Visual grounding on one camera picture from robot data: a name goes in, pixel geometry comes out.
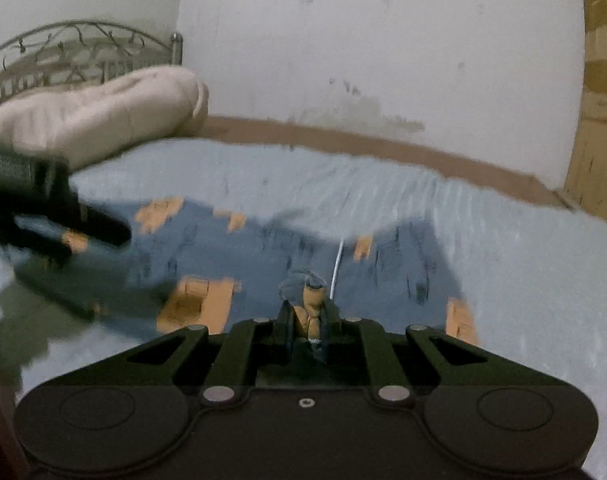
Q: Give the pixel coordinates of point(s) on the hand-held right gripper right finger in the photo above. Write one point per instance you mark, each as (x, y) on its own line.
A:
(328, 330)

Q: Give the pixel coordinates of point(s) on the grey metal headboard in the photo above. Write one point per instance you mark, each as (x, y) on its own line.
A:
(73, 55)

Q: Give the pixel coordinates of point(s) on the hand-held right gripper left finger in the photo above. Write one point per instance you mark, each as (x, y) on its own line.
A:
(282, 327)

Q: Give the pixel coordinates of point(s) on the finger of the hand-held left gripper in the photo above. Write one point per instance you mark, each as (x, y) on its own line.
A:
(103, 227)
(48, 260)

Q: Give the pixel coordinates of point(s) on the blue car-print pants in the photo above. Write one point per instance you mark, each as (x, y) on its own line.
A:
(263, 260)

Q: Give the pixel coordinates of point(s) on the light wooden board panel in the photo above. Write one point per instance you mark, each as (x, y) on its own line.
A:
(601, 110)

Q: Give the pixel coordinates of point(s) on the light blue striped quilt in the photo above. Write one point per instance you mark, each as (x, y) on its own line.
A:
(523, 280)

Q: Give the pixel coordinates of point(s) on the brown wooden bed frame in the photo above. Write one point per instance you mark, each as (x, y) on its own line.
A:
(383, 152)

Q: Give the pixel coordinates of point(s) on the cream rolled comforter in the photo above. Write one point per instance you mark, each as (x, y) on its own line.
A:
(93, 110)

